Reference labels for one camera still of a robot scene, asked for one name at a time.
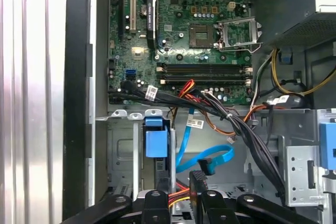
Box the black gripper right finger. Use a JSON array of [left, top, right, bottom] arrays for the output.
[[201, 189, 320, 224]]

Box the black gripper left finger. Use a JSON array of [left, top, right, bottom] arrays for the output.
[[61, 189, 169, 224]]

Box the red yellow disk power wire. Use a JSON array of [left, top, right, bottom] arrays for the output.
[[167, 170, 209, 209]]

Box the hard disk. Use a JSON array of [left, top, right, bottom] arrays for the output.
[[144, 115, 172, 192]]

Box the metal disk bay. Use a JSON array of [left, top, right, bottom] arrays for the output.
[[94, 108, 175, 201]]

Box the black RAM slot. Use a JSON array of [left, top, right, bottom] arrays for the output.
[[156, 62, 253, 69], [159, 73, 253, 80], [159, 78, 253, 86], [156, 67, 253, 74]]

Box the black expansion slot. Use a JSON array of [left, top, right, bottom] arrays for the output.
[[117, 0, 125, 41]]

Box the beige expansion slot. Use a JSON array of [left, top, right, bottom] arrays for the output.
[[129, 0, 138, 33]]

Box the metal optical drive cage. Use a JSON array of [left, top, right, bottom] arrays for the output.
[[284, 108, 336, 208]]

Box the black PC case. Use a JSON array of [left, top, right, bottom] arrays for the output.
[[62, 0, 336, 224]]

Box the metal socket cover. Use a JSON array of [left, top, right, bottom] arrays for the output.
[[217, 17, 264, 48]]

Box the CPU socket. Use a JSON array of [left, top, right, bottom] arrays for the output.
[[189, 23, 215, 49]]

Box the black graphics card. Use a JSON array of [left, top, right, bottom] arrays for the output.
[[145, 0, 159, 49]]

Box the green motherboard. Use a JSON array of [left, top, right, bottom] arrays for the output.
[[107, 0, 254, 105]]

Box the grey power supply unit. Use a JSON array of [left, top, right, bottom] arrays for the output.
[[249, 0, 336, 48]]

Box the blue SATA wire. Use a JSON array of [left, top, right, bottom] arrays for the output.
[[175, 108, 235, 177]]

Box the black wire bundle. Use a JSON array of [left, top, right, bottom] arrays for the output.
[[107, 80, 287, 204]]

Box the blue plastic drive bracket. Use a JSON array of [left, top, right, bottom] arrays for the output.
[[318, 122, 336, 170]]

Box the yellow black power cable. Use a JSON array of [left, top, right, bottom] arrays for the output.
[[271, 47, 336, 97]]

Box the wire locking lever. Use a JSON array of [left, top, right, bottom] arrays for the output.
[[218, 41, 264, 53]]

